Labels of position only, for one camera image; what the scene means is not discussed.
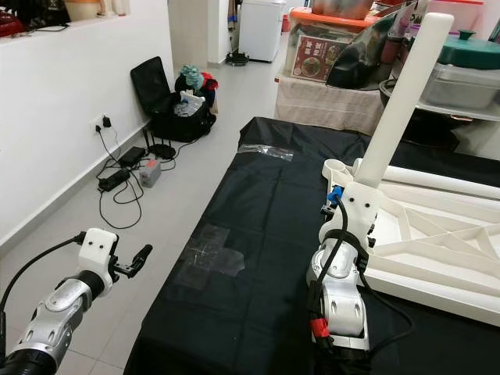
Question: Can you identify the white plastic table leg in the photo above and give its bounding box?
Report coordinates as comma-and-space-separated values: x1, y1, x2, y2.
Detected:
353, 12, 455, 188
353, 156, 500, 202

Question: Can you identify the white plastic children table top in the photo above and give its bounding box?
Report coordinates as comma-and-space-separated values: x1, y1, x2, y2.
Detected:
309, 156, 500, 327

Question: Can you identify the black tablecloth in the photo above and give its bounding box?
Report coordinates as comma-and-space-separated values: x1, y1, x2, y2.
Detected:
125, 117, 500, 375

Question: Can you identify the clear tape cross patch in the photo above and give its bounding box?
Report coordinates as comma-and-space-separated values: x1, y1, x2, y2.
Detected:
176, 224, 245, 294

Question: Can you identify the grey power box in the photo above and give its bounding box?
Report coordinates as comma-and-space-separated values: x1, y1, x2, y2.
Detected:
139, 159, 163, 188

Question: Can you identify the clear tape strip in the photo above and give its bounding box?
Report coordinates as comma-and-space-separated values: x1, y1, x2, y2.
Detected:
237, 143, 295, 162

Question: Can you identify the beige cloth covered stand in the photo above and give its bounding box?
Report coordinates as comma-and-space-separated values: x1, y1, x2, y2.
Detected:
275, 74, 388, 135

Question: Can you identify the black wok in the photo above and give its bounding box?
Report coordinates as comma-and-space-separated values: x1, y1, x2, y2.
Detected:
379, 78, 500, 149

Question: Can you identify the black plastic bag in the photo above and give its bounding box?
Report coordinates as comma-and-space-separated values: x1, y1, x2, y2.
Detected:
327, 4, 415, 89

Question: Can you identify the clear plastic bag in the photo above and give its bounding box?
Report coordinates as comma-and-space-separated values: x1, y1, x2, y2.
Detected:
177, 91, 206, 118

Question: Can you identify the orange lidded storage box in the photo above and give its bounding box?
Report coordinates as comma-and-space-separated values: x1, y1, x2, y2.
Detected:
285, 8, 368, 83

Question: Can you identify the black floor stand base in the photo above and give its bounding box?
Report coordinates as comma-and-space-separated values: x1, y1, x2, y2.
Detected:
225, 51, 252, 67

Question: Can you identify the clear plastic storage box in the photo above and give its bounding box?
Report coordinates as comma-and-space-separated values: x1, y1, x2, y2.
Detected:
418, 62, 500, 110

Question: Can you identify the steel pot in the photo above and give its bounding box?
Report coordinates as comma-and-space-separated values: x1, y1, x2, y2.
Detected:
311, 0, 376, 20

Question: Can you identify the green pot lid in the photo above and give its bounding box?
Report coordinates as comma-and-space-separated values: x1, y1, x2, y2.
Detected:
437, 30, 500, 71

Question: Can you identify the red kitchen appliance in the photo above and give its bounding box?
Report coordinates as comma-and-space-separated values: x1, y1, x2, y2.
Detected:
0, 12, 26, 38

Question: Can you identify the black kitchen appliance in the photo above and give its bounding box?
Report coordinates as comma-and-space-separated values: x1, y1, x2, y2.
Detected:
8, 0, 71, 30

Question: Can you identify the beige container orange lid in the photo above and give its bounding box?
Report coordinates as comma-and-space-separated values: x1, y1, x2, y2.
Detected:
62, 0, 102, 22

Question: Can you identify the white bottle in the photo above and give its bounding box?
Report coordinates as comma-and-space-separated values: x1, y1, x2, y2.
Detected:
98, 0, 132, 16

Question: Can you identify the pink box red lid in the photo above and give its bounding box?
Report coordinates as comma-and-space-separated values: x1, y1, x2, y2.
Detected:
426, 0, 485, 34

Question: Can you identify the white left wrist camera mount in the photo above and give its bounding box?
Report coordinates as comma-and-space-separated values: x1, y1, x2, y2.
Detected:
78, 228, 120, 280

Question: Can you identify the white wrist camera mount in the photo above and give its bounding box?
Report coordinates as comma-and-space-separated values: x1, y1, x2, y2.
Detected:
78, 228, 120, 280
330, 182, 384, 251

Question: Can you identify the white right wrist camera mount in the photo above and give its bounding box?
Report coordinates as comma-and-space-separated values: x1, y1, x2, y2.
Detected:
330, 182, 384, 251

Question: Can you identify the black floor cable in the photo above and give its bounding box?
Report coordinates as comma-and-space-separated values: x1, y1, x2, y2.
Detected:
98, 125, 165, 230

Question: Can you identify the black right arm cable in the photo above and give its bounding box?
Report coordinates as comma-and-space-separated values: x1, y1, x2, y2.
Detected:
309, 195, 415, 368

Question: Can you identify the black wall plug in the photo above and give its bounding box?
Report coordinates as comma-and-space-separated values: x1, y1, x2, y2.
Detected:
95, 115, 115, 135

